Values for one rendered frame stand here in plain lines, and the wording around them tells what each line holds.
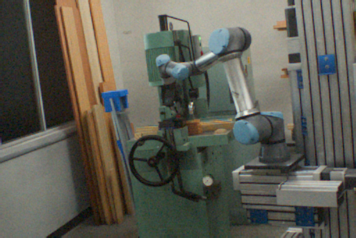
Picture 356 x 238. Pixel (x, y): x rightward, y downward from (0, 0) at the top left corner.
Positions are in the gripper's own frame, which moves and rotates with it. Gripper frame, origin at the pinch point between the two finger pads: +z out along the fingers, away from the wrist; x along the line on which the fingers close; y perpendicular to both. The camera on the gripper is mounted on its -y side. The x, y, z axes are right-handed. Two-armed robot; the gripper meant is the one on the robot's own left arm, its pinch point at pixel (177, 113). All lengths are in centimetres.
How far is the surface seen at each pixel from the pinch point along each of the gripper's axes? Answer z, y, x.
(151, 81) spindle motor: -11.0, 18.7, 16.5
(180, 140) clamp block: 7.9, -14.3, -2.3
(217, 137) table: 14.0, -6.8, -21.1
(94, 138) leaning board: 78, 81, 109
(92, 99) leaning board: 68, 126, 123
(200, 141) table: 15.4, -7.6, -11.0
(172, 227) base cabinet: 59, -33, 12
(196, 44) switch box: -10, 57, -4
